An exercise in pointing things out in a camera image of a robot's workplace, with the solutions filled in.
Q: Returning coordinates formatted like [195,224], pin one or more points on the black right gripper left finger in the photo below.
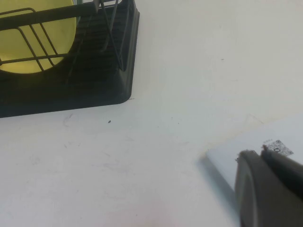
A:
[255,194]

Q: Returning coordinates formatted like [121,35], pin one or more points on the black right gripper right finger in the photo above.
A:
[286,172]

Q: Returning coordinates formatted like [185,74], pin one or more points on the yellow round plate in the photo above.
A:
[9,45]

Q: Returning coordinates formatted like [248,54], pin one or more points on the grey printed sticker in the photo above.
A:
[279,146]

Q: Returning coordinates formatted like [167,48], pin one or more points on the white flat base panel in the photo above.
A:
[248,139]

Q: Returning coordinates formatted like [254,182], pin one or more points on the black plastic drip tray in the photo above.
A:
[94,78]

